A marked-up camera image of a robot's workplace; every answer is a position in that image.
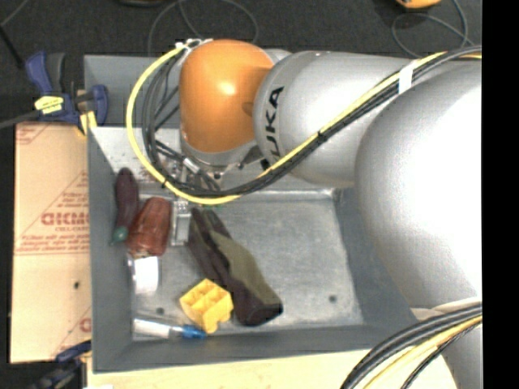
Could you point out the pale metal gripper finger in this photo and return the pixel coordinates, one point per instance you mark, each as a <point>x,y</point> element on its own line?
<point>181,227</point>

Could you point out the red-brown flat block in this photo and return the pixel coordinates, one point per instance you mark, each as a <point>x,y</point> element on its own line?
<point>202,245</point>

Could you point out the red-brown bottle with white cap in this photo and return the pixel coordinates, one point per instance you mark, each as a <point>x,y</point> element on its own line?
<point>151,229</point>

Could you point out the dark purple toy eggplant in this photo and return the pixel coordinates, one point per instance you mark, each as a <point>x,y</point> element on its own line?
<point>126,201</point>

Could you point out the dark green flat block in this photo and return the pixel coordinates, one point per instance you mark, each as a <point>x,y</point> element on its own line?
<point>243,262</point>

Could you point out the yellow toy building block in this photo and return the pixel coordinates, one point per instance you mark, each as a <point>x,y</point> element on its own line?
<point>207,304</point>

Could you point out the white marker with blue cap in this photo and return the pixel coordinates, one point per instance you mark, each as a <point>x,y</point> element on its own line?
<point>156,328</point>

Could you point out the grey metal bin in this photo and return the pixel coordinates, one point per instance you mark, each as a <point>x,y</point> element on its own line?
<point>292,249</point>

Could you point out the brown cardboard board red print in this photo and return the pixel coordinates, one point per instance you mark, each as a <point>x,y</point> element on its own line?
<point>44,201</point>

